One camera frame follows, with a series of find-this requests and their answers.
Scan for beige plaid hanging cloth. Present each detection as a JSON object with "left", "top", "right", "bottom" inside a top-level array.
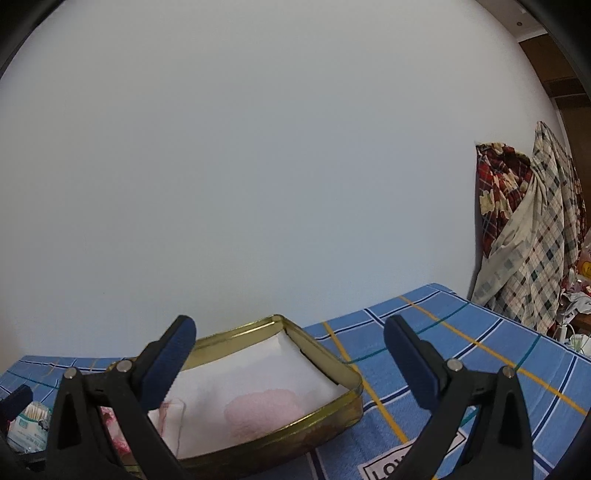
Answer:
[{"left": 471, "top": 122, "right": 586, "bottom": 333}]

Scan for blue plaid tablecloth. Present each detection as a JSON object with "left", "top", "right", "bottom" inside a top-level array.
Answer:
[{"left": 1, "top": 284, "right": 590, "bottom": 479}]

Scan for cotton swab packet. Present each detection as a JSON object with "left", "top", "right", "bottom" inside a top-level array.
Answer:
[{"left": 7, "top": 401, "right": 52, "bottom": 454}]

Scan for red floral hanging cloth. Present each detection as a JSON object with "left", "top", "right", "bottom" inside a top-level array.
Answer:
[{"left": 476, "top": 142, "right": 533, "bottom": 258}]

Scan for cluttered side table items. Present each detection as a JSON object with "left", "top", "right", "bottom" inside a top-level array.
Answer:
[{"left": 557, "top": 239, "right": 590, "bottom": 357}]

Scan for pink fluffy pad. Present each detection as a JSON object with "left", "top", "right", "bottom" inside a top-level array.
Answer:
[{"left": 223, "top": 389, "right": 305, "bottom": 442}]

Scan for white pink-edged handkerchief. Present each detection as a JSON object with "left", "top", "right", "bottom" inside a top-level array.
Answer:
[{"left": 100, "top": 399, "right": 185, "bottom": 457}]

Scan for gold metal tin box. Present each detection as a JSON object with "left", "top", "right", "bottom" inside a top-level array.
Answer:
[{"left": 175, "top": 314, "right": 363, "bottom": 479}]

